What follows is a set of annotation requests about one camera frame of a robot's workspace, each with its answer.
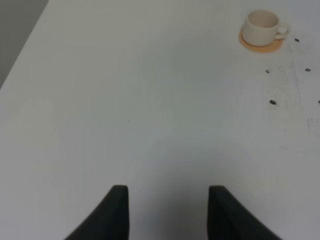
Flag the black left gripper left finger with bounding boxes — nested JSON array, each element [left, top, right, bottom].
[[66, 185, 130, 240]]

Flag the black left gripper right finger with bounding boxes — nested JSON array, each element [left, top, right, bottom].
[[208, 185, 280, 240]]

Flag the orange coaster far left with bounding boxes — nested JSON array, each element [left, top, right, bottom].
[[238, 32, 283, 54]]

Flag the white teacup far left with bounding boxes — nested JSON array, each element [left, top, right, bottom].
[[241, 10, 290, 47]]

